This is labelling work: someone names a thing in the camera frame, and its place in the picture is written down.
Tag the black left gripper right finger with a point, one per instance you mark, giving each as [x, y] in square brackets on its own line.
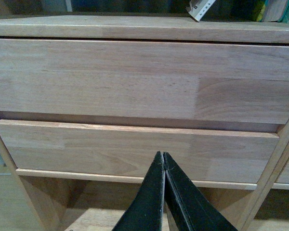
[189, 207]

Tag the upper left wooden drawer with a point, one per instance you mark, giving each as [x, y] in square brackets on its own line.
[200, 81]

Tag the right wooden shelf unit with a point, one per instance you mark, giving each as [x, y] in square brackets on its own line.
[273, 214]

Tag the green cover book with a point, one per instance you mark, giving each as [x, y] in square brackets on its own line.
[271, 11]

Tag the left wooden shelf unit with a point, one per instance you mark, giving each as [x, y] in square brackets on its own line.
[60, 200]

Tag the wooden drawer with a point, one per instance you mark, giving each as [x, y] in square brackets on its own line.
[208, 155]
[200, 81]

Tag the lower left wooden drawer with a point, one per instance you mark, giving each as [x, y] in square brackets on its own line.
[208, 155]

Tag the white black patterned book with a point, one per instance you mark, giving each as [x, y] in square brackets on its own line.
[198, 8]

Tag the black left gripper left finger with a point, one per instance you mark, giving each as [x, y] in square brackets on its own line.
[146, 211]

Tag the wooden shelf unit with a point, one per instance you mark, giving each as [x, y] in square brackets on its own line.
[60, 200]
[273, 214]

